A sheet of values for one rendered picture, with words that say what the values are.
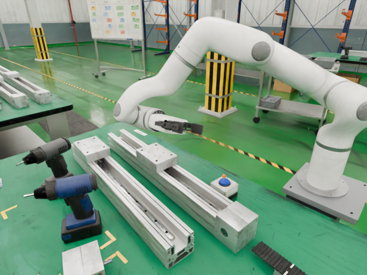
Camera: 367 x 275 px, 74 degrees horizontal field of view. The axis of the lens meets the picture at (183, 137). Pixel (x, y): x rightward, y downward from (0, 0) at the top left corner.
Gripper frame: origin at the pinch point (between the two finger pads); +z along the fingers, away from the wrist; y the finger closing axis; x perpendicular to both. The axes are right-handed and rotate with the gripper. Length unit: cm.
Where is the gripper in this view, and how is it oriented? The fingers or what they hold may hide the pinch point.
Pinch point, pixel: (190, 129)
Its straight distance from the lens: 75.7
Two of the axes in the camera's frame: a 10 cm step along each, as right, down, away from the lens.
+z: 7.2, 2.0, -6.6
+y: -6.7, -0.2, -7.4
